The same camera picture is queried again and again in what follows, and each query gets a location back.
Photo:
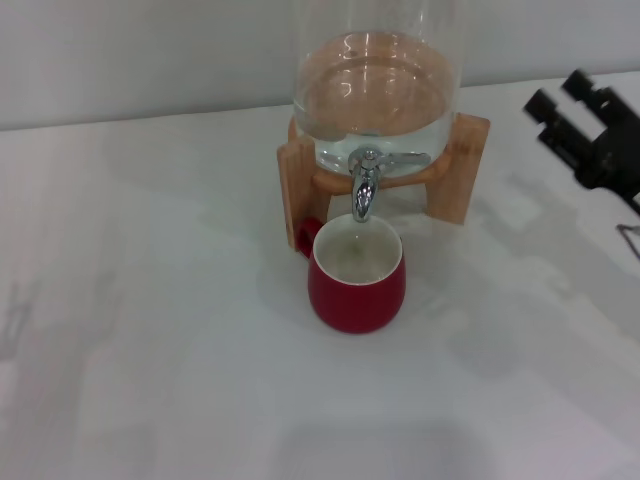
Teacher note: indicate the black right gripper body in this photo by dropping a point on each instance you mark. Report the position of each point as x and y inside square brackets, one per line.
[617, 155]

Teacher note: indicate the red ceramic cup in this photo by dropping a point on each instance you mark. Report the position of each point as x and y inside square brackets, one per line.
[355, 305]

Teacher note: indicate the chrome faucet tap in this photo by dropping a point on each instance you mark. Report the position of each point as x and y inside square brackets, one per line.
[362, 195]

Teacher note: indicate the glass water dispenser jar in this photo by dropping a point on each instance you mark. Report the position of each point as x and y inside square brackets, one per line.
[375, 90]

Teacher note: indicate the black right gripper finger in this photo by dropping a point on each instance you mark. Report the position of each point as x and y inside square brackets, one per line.
[560, 132]
[597, 100]

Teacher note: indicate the wooden dispenser stand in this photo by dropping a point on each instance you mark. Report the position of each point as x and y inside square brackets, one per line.
[452, 190]

